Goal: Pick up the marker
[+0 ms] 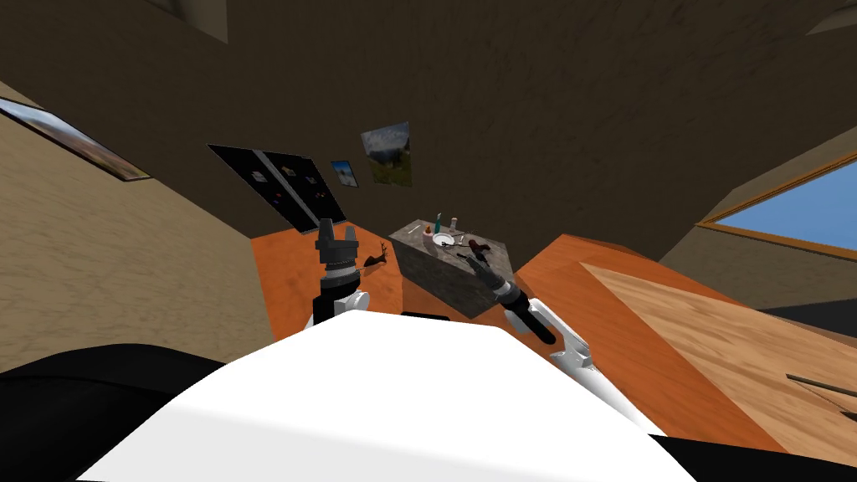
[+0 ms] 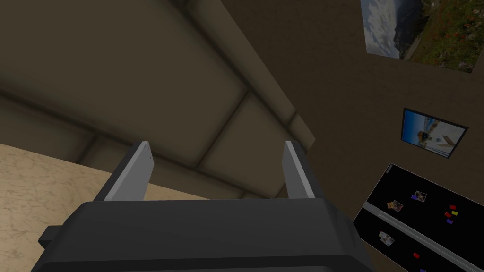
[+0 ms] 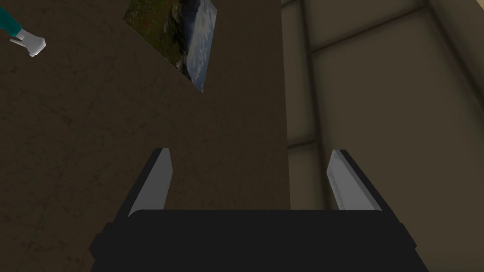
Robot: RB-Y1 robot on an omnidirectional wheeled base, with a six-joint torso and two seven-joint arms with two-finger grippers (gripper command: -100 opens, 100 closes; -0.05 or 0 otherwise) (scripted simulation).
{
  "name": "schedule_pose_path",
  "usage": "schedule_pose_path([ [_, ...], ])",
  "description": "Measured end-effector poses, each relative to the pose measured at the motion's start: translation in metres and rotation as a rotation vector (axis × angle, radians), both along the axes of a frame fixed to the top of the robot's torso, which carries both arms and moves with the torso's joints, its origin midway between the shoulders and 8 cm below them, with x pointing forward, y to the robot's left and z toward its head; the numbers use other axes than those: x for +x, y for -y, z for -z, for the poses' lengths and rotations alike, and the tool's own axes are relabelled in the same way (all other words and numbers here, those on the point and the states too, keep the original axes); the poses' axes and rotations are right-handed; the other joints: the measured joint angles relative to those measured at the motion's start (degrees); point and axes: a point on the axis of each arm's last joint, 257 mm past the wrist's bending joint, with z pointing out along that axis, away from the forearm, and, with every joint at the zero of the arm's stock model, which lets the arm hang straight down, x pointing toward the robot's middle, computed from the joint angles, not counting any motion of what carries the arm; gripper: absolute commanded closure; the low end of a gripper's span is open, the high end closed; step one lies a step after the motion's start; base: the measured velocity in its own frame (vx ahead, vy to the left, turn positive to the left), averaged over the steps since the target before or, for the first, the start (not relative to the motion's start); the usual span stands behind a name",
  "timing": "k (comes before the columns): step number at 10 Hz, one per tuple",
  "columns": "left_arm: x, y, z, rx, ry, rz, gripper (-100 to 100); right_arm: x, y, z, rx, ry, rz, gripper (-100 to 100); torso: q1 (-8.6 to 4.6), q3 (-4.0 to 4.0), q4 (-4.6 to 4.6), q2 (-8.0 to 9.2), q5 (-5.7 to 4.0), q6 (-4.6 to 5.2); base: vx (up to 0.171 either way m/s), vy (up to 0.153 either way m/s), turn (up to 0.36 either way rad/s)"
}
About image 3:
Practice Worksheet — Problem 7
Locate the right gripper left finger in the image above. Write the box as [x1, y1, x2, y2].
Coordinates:
[115, 147, 173, 221]

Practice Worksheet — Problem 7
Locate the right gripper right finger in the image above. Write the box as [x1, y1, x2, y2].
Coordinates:
[326, 149, 394, 220]

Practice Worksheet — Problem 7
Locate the teal and white spray bottle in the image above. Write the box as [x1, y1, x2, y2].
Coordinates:
[0, 7, 47, 58]

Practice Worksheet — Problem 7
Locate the landscape picture on wall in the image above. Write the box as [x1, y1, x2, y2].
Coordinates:
[122, 0, 218, 93]

